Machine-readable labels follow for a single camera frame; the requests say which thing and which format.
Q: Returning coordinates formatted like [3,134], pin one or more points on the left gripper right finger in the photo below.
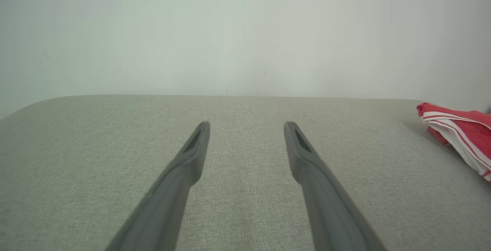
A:
[330,212]

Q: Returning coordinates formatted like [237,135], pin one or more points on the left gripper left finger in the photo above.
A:
[168,205]

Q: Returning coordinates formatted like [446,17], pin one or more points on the red jersey white sleeves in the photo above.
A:
[468,132]

